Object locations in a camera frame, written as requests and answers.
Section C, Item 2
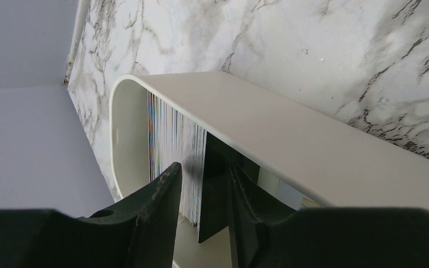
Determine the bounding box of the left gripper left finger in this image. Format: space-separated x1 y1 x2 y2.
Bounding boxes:
0 162 182 267

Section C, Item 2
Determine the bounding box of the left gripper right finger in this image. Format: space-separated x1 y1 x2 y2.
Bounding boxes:
227 164 429 267

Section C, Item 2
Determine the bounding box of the white oblong plastic tray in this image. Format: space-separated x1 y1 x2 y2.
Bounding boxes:
109 72 429 267

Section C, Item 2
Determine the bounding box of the black credit card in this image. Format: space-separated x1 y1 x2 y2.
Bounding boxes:
198 132 260 243

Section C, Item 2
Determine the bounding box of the stack of cards in tray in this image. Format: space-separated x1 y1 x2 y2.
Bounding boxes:
147 92 207 226

